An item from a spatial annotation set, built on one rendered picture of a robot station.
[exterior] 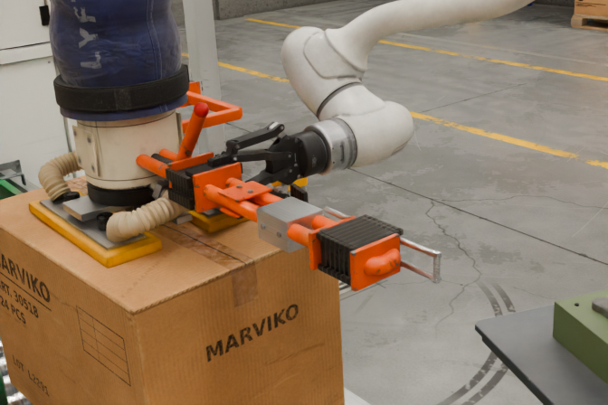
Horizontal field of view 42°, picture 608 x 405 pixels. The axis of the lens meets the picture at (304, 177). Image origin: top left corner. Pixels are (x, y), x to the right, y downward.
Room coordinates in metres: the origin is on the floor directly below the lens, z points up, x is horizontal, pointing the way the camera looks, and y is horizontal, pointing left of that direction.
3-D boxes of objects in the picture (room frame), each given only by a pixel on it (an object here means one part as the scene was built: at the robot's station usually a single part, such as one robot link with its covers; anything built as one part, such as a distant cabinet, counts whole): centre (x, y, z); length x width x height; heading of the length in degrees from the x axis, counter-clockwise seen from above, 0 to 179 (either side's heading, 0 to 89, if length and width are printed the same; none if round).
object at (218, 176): (1.15, 0.15, 1.20); 0.10 x 0.08 x 0.06; 127
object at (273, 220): (0.98, 0.02, 1.20); 0.07 x 0.07 x 0.04; 37
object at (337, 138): (1.28, -0.04, 1.20); 0.09 x 0.06 x 0.09; 37
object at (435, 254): (0.95, -0.06, 1.20); 0.31 x 0.03 x 0.05; 37
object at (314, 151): (1.24, 0.02, 1.20); 0.09 x 0.07 x 0.08; 127
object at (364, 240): (0.87, -0.05, 1.20); 0.08 x 0.07 x 0.05; 37
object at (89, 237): (1.29, 0.38, 1.10); 0.34 x 0.10 x 0.05; 37
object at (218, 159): (1.16, 0.12, 1.24); 0.05 x 0.01 x 0.03; 127
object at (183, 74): (1.35, 0.30, 1.32); 0.23 x 0.23 x 0.04
